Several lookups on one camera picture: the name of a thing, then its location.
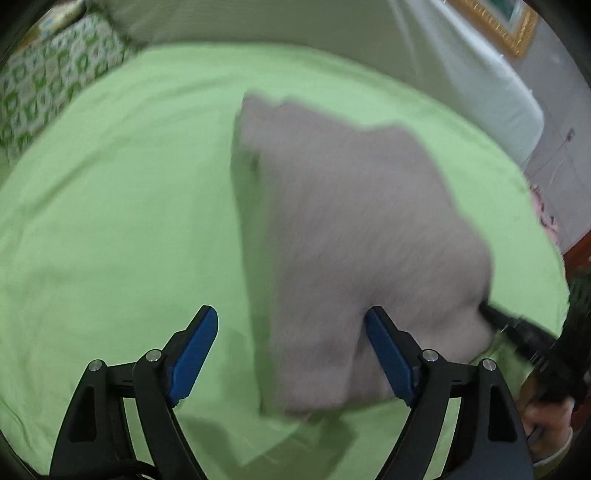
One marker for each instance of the gold picture frame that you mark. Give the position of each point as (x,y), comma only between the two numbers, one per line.
(505,33)

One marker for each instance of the person's right hand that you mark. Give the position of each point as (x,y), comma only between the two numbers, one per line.
(549,427)

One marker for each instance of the brown wooden furniture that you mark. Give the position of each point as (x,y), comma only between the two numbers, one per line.
(578,256)

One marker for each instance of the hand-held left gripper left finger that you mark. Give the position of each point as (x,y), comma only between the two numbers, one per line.
(194,355)

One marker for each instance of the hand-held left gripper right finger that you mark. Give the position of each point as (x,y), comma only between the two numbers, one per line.
(392,355)

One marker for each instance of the pink floral bedding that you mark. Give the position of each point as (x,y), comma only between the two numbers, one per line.
(547,217)

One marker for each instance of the green white patterned pillow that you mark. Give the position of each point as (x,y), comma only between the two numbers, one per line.
(51,87)

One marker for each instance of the light green bed sheet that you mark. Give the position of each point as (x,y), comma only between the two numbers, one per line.
(115,230)

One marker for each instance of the beige knit garment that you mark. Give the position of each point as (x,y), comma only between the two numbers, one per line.
(346,230)

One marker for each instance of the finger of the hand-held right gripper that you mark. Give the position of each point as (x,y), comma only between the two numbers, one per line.
(512,330)

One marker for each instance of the white draped cloth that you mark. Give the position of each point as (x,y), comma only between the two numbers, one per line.
(461,74)

